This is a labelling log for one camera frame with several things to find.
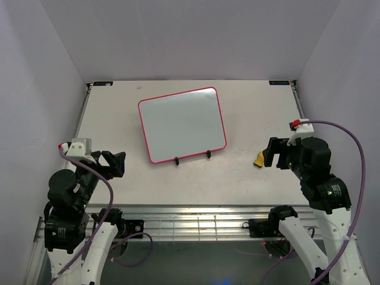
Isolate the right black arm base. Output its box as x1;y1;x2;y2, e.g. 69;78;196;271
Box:
242;205;298;258

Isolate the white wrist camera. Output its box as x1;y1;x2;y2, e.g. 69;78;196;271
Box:
58;138;96;163
287;119;314;146

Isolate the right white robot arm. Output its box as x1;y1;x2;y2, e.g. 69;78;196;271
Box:
263;137;370;284

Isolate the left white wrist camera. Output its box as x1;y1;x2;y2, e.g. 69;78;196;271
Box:
58;138;96;163

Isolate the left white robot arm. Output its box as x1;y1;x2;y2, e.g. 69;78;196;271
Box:
44;151;126;284

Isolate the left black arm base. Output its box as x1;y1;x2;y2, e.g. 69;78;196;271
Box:
104;208;144;258

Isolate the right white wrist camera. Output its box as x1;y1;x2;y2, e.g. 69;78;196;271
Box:
287;119;314;146

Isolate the left blue corner label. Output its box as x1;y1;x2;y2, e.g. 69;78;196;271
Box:
93;81;113;87

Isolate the yellow bone-shaped eraser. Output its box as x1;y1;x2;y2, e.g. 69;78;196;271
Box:
253;151;265;168

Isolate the black wire whiteboard stand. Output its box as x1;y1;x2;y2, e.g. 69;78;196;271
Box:
174;150;211;166

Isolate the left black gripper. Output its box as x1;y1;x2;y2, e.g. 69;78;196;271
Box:
73;149;125;208

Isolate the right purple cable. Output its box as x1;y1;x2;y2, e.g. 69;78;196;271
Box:
260;119;366;285

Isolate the pink framed whiteboard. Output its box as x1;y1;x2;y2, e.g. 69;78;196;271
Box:
138;87;227;164

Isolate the purple cable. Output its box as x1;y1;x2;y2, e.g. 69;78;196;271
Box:
49;148;154;285
260;119;366;285

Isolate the blue corner label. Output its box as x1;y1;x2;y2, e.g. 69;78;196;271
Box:
268;80;290;86
93;81;113;87

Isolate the aluminium extrusion frame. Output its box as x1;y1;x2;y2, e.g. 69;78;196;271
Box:
32;80;371;285

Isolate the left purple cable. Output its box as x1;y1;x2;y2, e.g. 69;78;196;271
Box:
49;148;154;285

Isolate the right blue corner label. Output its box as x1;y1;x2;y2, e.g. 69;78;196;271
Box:
268;80;290;86

